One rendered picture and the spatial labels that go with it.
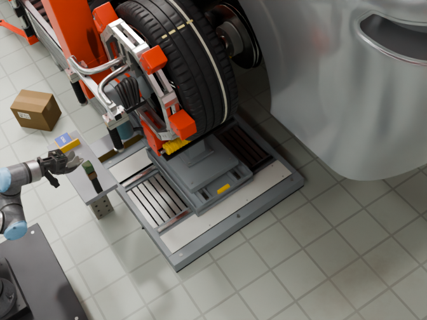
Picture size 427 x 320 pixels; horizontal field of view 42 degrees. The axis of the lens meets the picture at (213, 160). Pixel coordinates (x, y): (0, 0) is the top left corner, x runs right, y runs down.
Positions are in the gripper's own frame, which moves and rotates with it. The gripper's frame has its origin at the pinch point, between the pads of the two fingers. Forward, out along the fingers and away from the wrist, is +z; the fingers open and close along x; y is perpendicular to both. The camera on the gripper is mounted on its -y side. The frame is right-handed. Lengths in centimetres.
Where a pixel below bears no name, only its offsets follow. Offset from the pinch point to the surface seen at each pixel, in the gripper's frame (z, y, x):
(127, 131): 33.0, -1.9, 12.3
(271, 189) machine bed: 94, -23, -37
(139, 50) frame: 16, 55, -7
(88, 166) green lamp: 2.6, -2.0, -2.2
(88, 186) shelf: 9.3, -22.1, 5.0
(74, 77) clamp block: 5.9, 29.3, 20.0
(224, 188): 71, -23, -25
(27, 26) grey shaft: 60, -26, 167
